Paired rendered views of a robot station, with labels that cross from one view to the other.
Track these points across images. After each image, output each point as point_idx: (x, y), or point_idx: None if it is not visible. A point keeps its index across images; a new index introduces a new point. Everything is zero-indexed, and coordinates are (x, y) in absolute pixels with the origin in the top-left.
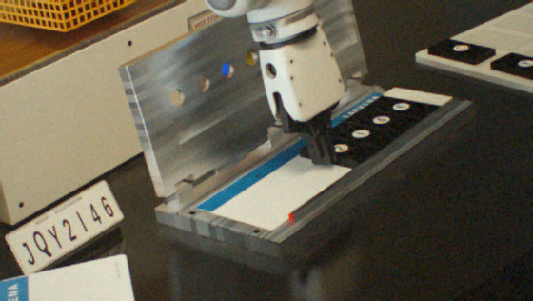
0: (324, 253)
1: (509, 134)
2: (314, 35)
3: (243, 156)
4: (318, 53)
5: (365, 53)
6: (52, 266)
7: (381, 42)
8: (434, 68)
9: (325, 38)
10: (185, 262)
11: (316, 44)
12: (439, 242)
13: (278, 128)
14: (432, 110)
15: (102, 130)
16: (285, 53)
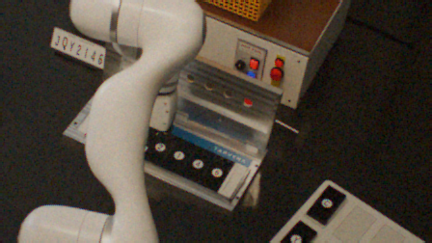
0: (67, 155)
1: (202, 234)
2: (160, 95)
3: None
4: (156, 103)
5: (340, 154)
6: (60, 53)
7: (362, 161)
8: (312, 194)
9: (167, 102)
10: (65, 102)
11: (158, 99)
12: (73, 202)
13: (187, 116)
14: (209, 188)
15: None
16: None
